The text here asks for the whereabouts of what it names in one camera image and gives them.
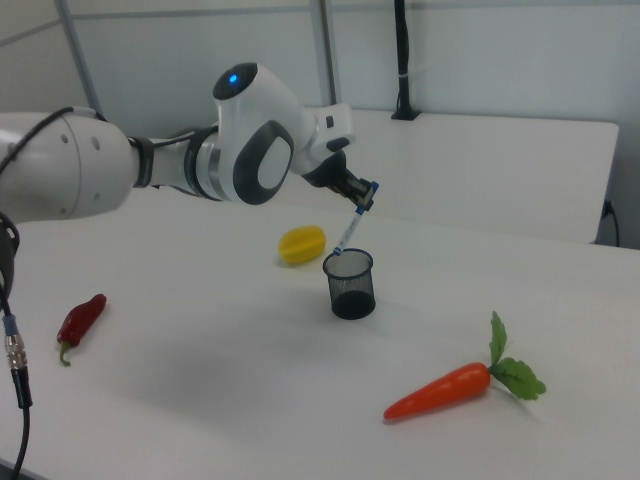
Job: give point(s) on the white background table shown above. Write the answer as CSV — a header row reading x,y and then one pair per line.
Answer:
x,y
475,170

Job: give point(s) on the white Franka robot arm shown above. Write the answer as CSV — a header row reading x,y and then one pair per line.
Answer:
x,y
260,145

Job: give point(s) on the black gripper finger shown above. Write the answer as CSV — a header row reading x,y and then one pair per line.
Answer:
x,y
366,196
356,184

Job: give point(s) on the black pole with base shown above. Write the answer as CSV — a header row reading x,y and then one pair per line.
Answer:
x,y
403,60

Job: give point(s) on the red toy chili pepper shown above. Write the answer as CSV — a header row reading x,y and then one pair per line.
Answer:
x,y
80,320

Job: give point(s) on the grey metal frame post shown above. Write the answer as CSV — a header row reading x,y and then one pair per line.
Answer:
x,y
82,60
327,50

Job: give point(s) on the yellow toy starfruit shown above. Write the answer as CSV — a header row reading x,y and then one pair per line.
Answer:
x,y
301,245

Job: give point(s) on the black mesh pen cup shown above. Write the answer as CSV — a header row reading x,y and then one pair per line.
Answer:
x,y
350,290

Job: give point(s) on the blue white marker pen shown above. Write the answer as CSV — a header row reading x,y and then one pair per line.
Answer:
x,y
349,232

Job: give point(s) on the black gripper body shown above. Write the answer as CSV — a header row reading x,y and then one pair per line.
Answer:
x,y
336,172

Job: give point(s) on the orange toy carrot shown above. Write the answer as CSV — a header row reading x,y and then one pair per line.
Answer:
x,y
440,392

